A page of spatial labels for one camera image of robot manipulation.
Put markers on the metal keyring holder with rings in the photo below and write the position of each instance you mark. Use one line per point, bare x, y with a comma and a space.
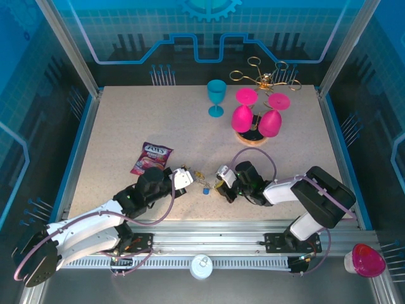
207, 183

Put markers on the purple candy bag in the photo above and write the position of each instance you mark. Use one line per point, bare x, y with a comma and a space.
155, 150

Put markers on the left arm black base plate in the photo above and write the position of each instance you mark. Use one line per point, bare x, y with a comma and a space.
144, 240

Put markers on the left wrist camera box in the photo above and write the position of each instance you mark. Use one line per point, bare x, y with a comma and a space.
183, 179

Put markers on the long aluminium frame rail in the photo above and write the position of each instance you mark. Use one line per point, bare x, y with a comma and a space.
205, 240

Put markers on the aluminium frame post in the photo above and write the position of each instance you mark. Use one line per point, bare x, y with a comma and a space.
71, 47
346, 47

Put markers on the white cup with pink lid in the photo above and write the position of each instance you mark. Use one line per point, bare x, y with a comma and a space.
367, 259

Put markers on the pink plastic goblet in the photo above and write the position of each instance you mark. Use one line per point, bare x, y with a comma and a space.
270, 123
242, 118

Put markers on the teal plastic goblet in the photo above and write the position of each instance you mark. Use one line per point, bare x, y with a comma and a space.
216, 90

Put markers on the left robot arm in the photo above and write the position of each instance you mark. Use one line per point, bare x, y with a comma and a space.
82, 221

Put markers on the aluminium side rail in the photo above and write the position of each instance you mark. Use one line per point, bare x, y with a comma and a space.
336, 142
84, 142

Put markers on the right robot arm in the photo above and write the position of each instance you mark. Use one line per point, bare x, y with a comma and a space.
322, 196

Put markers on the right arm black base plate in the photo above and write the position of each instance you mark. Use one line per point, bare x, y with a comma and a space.
273, 242

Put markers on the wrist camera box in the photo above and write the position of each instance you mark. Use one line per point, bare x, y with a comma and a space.
226, 175
183, 179

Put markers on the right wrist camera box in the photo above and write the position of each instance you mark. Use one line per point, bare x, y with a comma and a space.
226, 175

